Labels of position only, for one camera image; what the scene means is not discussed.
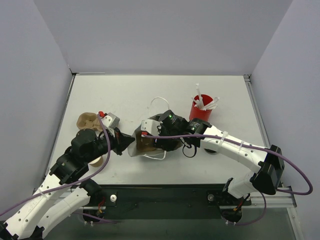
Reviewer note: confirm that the red straw holder cup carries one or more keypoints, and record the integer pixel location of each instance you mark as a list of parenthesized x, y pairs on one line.
[(195, 112)]

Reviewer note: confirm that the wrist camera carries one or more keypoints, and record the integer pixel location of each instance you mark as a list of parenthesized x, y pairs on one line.
[(150, 126), (108, 121)]

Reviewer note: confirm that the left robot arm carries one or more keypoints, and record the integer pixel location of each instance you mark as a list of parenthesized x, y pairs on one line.
[(61, 193)]

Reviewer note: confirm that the light blue paper bag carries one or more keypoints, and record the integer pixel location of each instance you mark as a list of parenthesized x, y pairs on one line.
[(147, 136)]

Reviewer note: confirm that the brown cardboard cup carrier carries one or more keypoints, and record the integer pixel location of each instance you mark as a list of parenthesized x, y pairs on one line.
[(89, 120)]

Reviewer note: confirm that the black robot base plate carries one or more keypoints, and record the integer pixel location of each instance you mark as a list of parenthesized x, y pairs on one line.
[(164, 202)]

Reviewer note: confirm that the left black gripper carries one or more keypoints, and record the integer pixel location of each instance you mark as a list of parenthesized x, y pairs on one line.
[(118, 144)]

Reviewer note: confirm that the white wrapped straw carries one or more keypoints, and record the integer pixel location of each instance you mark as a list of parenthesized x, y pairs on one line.
[(197, 102), (199, 94), (212, 105)]

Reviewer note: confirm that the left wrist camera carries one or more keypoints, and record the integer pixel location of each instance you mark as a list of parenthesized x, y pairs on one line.
[(108, 121)]

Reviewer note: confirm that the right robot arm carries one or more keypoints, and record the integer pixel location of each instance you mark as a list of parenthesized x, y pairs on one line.
[(264, 164)]

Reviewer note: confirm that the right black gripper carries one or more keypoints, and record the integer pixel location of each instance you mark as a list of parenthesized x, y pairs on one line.
[(160, 141)]

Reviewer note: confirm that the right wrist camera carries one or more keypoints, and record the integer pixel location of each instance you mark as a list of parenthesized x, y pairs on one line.
[(150, 126)]

